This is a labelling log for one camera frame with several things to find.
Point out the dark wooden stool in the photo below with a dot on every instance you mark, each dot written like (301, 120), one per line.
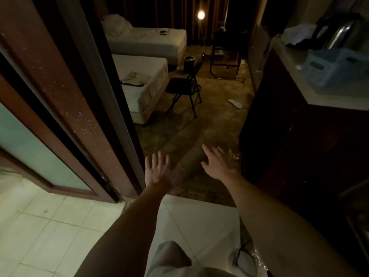
(223, 53)

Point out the person's left forearm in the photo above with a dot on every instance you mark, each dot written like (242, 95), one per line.
(126, 233)

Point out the person's right forearm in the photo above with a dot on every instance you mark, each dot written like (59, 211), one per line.
(276, 230)

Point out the black folding chair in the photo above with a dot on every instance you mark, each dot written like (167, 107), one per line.
(181, 85)

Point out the person's left hand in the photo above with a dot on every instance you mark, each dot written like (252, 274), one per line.
(158, 174)

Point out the white crumpled cloth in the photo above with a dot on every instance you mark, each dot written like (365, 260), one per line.
(298, 33)

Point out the person's left middle finger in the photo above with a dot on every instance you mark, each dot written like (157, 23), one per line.
(160, 159)

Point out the beige cloth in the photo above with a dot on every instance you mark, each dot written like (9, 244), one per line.
(135, 78)

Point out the white bed with wooden base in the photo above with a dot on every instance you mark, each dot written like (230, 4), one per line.
(144, 72)

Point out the brown door with frosted glass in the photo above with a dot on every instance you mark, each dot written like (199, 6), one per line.
(57, 92)

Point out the white bundled bedding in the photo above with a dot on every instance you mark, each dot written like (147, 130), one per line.
(116, 25)

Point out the dark wooden cabinet with countertop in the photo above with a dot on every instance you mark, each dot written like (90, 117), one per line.
(291, 135)

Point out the person's left little finger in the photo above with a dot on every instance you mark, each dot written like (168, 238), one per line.
(148, 163)

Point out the plain white slipper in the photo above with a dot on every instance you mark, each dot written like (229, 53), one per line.
(235, 103)

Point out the steel electric kettle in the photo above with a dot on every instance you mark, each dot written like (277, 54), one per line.
(343, 31)

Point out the person's right hand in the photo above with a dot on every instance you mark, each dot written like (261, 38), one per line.
(220, 167)

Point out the person's right thumb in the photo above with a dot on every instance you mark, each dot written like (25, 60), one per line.
(205, 166)

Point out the grey door frame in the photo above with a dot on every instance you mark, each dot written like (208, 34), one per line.
(109, 92)

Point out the dark round trash bin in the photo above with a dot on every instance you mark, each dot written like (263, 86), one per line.
(189, 63)

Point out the lit floor lamp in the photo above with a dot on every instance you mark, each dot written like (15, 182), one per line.
(201, 15)

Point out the light blue plastic basket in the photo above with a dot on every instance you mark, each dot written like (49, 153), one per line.
(334, 67)

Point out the grey shorts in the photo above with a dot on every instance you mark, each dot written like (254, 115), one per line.
(173, 261)

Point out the brown striped curtains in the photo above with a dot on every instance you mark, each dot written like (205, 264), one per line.
(161, 11)

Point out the white bed with bundled bedding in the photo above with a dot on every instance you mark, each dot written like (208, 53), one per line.
(150, 43)

